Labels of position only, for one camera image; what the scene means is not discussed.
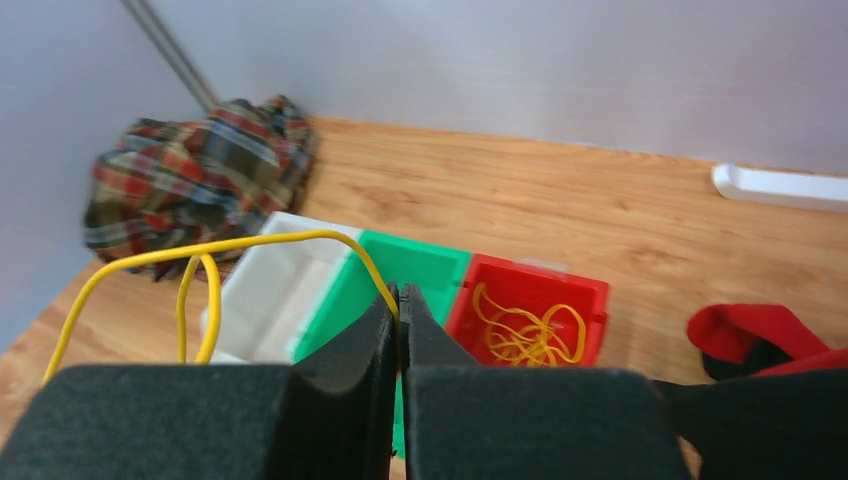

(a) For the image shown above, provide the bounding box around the yellow cable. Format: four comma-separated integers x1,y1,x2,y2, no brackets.
42,229,400,386
471,282,588,368

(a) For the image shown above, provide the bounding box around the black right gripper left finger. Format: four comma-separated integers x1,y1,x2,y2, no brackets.
1,300,398,479

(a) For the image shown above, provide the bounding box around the green plastic bin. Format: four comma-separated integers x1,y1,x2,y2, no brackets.
277,274,479,466

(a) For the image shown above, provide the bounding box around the black shirt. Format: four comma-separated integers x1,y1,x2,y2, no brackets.
655,340,847,479

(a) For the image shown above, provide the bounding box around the red plastic bin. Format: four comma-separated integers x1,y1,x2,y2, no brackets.
445,254,609,367

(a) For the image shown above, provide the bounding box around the red shirt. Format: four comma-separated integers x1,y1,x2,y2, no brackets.
686,304,847,381

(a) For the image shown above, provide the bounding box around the white plastic bin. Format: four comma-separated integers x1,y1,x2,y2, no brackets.
210,239,357,364

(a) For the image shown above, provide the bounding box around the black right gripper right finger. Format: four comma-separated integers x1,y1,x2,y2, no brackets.
399,284,690,479

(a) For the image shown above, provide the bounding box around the plaid flannel shirt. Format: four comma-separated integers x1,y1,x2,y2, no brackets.
82,95,318,263

